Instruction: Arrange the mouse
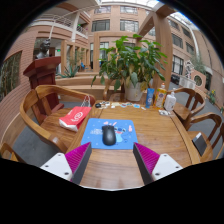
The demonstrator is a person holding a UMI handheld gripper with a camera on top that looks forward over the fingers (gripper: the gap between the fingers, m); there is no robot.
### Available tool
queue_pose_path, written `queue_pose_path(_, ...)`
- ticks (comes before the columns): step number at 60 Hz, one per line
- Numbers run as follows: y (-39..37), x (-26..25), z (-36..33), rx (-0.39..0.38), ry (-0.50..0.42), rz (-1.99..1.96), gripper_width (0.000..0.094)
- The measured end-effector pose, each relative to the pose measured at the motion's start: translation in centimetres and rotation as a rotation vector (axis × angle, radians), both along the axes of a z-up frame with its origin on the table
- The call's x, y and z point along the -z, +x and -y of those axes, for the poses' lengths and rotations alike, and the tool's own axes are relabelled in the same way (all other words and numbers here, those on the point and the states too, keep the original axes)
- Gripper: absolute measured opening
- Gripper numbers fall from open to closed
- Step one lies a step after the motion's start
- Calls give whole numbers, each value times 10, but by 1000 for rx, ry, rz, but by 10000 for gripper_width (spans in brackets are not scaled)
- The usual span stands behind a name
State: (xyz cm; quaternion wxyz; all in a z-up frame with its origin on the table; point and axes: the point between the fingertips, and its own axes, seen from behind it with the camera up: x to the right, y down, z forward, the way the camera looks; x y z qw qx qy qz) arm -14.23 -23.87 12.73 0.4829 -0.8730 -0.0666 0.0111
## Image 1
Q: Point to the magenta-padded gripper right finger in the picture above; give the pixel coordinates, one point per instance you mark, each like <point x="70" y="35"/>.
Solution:
<point x="166" y="165"/>

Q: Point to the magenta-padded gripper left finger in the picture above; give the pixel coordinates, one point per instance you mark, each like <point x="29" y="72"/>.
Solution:
<point x="55" y="165"/>

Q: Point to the black computer mouse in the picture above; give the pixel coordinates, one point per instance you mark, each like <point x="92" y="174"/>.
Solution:
<point x="109" y="136"/>

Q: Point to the blue cartoon mouse pad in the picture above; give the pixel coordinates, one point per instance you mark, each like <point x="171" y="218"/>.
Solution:
<point x="126" y="138"/>

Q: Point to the black box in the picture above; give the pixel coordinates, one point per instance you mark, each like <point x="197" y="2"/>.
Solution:
<point x="199" y="144"/>

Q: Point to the wooden armchair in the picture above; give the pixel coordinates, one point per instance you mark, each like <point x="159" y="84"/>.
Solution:
<point x="8" y="150"/>
<point x="107" y="90"/>
<point x="50" y="125"/>
<point x="181" y="111"/>
<point x="203" y="118"/>

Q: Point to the red shopping bag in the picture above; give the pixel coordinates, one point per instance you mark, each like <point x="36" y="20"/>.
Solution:
<point x="75" y="116"/>

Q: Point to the clear plastic packet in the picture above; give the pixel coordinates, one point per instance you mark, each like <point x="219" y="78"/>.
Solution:
<point x="164" y="112"/>

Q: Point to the small white sticker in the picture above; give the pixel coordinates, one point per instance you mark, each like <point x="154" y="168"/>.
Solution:
<point x="143" y="108"/>

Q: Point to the white pump bottle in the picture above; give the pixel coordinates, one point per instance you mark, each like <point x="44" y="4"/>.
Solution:
<point x="170" y="102"/>

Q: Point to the blue cartoon sticker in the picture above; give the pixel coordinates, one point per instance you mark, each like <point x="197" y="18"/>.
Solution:
<point x="136" y="106"/>

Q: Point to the orange dish soap bottle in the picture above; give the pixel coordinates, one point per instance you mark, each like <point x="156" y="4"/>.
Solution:
<point x="160" y="98"/>

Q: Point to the blue squeeze tube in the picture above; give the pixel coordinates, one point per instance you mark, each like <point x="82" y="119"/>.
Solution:
<point x="150" y="98"/>

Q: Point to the black key fob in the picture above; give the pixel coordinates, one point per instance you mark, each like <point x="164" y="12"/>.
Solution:
<point x="98" y="105"/>

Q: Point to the dark red wooden podium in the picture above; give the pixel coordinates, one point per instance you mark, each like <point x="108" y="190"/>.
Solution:
<point x="45" y="73"/>

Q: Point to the spiky green agave plant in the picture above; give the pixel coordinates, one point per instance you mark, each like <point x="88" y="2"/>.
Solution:
<point x="72" y="71"/>

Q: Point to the white sculpture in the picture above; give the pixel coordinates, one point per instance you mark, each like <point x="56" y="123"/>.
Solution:
<point x="189" y="68"/>

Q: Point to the green plant in white pot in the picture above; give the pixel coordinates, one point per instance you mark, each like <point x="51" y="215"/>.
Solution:
<point x="133" y="63"/>

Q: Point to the dark bust statue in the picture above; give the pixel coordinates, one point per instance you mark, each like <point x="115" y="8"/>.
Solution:
<point x="43" y="50"/>

